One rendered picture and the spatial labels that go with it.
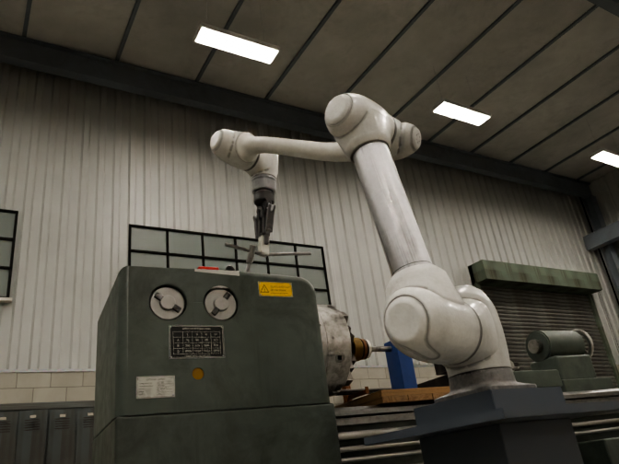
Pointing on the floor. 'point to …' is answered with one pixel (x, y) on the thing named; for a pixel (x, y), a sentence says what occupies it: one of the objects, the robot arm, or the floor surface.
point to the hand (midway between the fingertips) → (263, 246)
